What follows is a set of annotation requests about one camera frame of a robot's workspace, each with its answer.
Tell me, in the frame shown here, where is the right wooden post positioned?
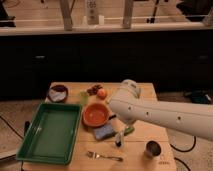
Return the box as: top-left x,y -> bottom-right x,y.
122,0 -> 134,29

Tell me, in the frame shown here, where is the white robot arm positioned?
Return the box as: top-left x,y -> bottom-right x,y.
109,79 -> 213,141

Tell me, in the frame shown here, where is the metal cup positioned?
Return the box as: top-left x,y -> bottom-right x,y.
145,141 -> 161,158

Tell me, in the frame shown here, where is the light green toy vegetable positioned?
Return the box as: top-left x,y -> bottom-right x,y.
79,92 -> 89,106

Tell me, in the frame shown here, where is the silver fork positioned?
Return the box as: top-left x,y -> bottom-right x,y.
86,151 -> 123,162

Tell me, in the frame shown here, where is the black power cable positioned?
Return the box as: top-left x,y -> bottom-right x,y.
169,135 -> 198,171

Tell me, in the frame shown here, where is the green plastic tray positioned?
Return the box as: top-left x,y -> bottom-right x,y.
16,103 -> 81,165

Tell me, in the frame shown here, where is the orange bowl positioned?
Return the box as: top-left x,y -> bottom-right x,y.
83,103 -> 109,127

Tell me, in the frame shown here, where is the orange fruit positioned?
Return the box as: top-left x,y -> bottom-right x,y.
97,89 -> 107,99

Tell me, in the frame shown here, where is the blue sponge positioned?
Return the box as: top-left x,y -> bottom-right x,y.
94,123 -> 115,141

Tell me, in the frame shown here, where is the dark bowl with white cloth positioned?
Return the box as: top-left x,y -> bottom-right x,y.
47,85 -> 68,103

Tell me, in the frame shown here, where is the dark red grapes bunch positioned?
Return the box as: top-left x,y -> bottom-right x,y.
87,84 -> 102,95

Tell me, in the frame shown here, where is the white-handled black dish brush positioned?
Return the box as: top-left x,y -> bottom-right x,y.
115,128 -> 126,148

